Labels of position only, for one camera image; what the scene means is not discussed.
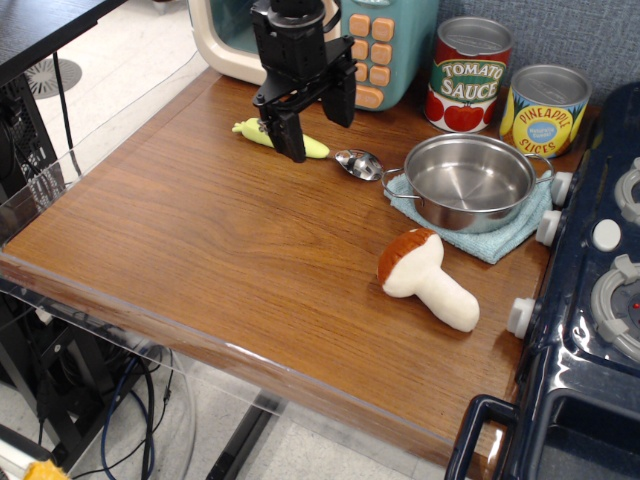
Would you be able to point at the small steel pot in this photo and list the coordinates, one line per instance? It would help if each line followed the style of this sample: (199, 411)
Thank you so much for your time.
(467, 183)

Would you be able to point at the navy blue toy stove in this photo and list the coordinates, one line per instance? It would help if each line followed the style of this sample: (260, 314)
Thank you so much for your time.
(576, 414)

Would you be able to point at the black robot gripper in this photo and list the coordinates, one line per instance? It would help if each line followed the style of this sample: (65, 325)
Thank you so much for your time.
(297, 58)

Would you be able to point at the spoon with green carrot handle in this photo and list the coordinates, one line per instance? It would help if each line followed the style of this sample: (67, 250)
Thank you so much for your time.
(357, 162)

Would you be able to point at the black side desk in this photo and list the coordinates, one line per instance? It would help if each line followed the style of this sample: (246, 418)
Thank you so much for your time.
(31, 31)

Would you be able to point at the pineapple slices can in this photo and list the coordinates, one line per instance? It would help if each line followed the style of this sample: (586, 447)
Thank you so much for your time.
(544, 109)

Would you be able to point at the teal cream toy microwave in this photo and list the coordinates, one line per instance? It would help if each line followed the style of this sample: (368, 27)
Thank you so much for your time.
(393, 39)

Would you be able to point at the plush brown white mushroom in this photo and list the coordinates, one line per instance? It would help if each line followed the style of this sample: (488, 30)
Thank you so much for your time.
(411, 265)

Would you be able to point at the tomato sauce can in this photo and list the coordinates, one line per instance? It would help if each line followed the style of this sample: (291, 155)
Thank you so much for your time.
(469, 65)

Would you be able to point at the light blue folded cloth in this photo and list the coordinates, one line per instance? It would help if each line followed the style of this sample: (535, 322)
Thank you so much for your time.
(489, 247)

